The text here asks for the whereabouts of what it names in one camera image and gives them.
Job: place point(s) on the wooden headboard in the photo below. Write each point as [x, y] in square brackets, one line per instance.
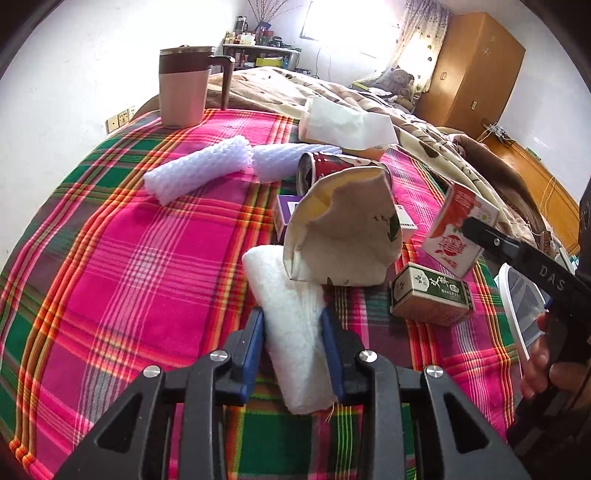
[555, 203]

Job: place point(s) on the green herbal oil box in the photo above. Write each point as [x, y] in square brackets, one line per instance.
[425, 295]

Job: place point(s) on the red drink can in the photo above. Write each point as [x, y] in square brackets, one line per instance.
[313, 166]

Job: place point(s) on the person's right hand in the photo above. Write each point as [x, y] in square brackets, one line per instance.
[538, 373]

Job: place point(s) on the pink brown travel mug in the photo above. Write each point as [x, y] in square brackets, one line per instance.
[183, 74]

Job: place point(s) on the wall power socket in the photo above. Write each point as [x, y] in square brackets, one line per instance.
[119, 120]

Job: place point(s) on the dried branches in vase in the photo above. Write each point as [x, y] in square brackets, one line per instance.
[264, 11]

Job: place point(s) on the cluttered shelf desk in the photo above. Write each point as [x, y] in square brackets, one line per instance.
[258, 47]

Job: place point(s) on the white foam net sleeve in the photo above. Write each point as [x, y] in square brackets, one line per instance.
[274, 162]
[179, 177]

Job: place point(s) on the orange wooden wardrobe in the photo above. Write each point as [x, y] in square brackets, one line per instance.
[474, 77]

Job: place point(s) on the plaid pink green bedsheet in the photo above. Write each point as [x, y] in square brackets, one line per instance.
[105, 281]

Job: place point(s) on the white paper towel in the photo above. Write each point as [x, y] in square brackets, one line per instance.
[292, 319]

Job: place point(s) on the floral window curtain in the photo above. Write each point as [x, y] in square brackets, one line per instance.
[421, 36]

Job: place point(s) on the white purple ointment box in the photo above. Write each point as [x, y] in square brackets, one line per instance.
[285, 204]

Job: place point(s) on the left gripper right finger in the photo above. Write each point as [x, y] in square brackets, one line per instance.
[452, 438]

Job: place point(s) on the red white drink carton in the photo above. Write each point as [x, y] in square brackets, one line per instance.
[446, 242]

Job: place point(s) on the torn beige paper bag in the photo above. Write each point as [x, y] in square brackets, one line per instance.
[345, 231]

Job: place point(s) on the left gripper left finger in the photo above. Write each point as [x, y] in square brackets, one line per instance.
[132, 439]

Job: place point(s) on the brown teddy bear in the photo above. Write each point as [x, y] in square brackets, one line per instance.
[398, 85]

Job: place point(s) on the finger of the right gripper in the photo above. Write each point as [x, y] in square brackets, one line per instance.
[504, 248]

